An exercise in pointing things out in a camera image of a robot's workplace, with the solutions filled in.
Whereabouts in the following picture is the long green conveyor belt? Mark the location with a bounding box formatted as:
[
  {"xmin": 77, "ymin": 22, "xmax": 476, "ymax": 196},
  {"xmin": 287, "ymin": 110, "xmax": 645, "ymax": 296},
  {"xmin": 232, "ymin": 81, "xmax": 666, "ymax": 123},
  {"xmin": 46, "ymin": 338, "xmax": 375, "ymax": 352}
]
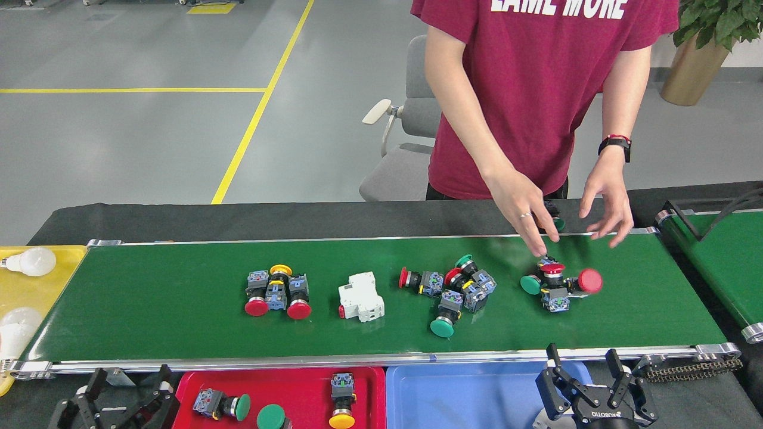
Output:
[{"xmin": 6, "ymin": 228, "xmax": 743, "ymax": 382}]

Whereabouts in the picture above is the yellow plastic tray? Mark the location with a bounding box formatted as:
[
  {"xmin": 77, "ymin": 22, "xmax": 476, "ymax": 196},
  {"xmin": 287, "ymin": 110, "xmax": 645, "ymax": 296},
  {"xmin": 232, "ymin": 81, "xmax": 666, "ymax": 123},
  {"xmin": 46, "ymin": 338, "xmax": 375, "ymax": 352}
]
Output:
[{"xmin": 0, "ymin": 244, "xmax": 88, "ymax": 397}]

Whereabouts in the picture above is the red plastic tray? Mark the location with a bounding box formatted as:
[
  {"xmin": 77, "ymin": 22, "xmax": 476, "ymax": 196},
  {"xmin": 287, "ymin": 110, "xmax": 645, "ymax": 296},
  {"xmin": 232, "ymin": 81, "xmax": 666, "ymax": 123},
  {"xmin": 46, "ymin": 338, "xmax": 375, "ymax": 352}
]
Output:
[{"xmin": 172, "ymin": 366, "xmax": 387, "ymax": 429}]

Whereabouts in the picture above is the white circuit breaker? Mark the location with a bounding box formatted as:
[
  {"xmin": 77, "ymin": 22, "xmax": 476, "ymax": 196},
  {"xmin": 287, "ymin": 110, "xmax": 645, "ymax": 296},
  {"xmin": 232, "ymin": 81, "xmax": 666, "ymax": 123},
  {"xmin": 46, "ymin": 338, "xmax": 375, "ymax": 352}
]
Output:
[{"xmin": 338, "ymin": 271, "xmax": 386, "ymax": 323}]

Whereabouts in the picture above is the person's left hand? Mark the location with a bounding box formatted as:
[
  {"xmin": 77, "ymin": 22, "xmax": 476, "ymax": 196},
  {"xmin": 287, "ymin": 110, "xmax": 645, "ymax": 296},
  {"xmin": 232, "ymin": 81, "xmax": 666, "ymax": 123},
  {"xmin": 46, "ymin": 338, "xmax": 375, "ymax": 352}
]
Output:
[{"xmin": 579, "ymin": 156, "xmax": 635, "ymax": 248}]

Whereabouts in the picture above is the black smartwatch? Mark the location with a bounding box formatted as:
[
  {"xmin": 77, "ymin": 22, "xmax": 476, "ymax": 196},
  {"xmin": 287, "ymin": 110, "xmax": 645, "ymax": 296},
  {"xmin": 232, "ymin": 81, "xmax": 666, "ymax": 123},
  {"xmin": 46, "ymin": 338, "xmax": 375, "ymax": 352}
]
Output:
[{"xmin": 598, "ymin": 137, "xmax": 631, "ymax": 163}]

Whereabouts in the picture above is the yellow push button switch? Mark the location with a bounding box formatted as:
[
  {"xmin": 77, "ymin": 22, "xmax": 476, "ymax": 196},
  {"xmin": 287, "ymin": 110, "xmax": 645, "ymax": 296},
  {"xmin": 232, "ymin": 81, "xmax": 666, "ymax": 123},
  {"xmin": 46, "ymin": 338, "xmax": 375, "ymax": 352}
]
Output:
[
  {"xmin": 328, "ymin": 372, "xmax": 358, "ymax": 429},
  {"xmin": 265, "ymin": 264, "xmax": 294, "ymax": 310}
]

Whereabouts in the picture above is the person in red shirt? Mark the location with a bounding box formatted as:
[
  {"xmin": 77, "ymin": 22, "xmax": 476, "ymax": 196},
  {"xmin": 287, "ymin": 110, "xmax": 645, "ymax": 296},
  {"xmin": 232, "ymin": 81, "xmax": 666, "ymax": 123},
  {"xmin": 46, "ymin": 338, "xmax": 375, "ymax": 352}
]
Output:
[{"xmin": 410, "ymin": 0, "xmax": 680, "ymax": 258}]

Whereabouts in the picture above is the grey office chair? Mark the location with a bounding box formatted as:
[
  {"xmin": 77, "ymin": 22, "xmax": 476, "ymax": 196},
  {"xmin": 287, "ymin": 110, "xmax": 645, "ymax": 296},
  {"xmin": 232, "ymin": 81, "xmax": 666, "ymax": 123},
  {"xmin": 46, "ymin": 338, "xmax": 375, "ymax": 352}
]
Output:
[{"xmin": 359, "ymin": 35, "xmax": 442, "ymax": 202}]

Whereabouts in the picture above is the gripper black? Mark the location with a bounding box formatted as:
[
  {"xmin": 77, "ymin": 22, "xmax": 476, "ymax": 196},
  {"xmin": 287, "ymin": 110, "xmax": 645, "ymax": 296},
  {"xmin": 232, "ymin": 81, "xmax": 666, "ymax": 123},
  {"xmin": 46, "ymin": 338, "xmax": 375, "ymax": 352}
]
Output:
[{"xmin": 535, "ymin": 344, "xmax": 659, "ymax": 429}]

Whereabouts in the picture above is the white light bulb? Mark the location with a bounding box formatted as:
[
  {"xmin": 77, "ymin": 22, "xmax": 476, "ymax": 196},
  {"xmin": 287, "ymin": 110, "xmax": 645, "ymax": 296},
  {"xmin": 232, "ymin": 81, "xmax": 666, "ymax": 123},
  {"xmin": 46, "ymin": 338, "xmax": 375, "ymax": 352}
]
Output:
[
  {"xmin": 0, "ymin": 247, "xmax": 57, "ymax": 276},
  {"xmin": 0, "ymin": 307, "xmax": 44, "ymax": 371}
]

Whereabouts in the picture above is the black drive chain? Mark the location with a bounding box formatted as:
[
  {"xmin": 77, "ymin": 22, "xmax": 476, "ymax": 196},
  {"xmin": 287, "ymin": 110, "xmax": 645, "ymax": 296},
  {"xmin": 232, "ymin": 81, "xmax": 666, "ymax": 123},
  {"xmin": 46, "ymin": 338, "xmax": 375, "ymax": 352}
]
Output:
[{"xmin": 644, "ymin": 357, "xmax": 744, "ymax": 383}]

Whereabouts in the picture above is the black bracket with cables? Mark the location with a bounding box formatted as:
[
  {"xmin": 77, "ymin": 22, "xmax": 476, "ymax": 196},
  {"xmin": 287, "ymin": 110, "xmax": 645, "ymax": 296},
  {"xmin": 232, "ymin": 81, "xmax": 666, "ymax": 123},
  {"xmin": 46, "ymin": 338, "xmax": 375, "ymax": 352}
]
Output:
[{"xmin": 663, "ymin": 188, "xmax": 763, "ymax": 242}]

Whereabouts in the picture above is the person's right hand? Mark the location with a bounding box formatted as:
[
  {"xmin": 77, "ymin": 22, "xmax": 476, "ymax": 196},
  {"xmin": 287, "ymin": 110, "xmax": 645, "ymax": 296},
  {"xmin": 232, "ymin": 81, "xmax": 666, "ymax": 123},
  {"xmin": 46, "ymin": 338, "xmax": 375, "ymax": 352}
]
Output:
[{"xmin": 486, "ymin": 167, "xmax": 561, "ymax": 258}]

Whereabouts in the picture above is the short green conveyor belt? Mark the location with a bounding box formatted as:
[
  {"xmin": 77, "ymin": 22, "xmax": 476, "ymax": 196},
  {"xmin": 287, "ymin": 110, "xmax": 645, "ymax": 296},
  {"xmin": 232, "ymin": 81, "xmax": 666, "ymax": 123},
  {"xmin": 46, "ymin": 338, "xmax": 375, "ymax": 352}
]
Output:
[{"xmin": 656, "ymin": 209, "xmax": 763, "ymax": 344}]

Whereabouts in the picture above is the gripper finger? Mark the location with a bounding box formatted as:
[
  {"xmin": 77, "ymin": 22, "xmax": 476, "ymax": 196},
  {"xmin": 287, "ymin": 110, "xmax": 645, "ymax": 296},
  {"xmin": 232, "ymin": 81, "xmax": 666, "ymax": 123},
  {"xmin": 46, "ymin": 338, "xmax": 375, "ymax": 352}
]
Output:
[
  {"xmin": 48, "ymin": 368, "xmax": 111, "ymax": 429},
  {"xmin": 116, "ymin": 365, "xmax": 181, "ymax": 429}
]

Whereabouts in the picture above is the potted green plant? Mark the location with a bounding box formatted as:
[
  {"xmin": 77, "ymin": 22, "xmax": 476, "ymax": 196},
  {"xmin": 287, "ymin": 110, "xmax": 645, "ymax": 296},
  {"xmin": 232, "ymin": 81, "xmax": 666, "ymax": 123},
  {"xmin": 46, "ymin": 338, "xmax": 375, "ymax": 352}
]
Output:
[{"xmin": 660, "ymin": 0, "xmax": 763, "ymax": 107}]

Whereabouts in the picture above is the blue plastic tray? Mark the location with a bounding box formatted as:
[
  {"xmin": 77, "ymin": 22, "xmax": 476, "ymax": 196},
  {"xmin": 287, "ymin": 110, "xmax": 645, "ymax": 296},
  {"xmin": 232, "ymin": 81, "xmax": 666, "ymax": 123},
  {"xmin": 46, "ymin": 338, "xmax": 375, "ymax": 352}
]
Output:
[{"xmin": 386, "ymin": 360, "xmax": 597, "ymax": 429}]

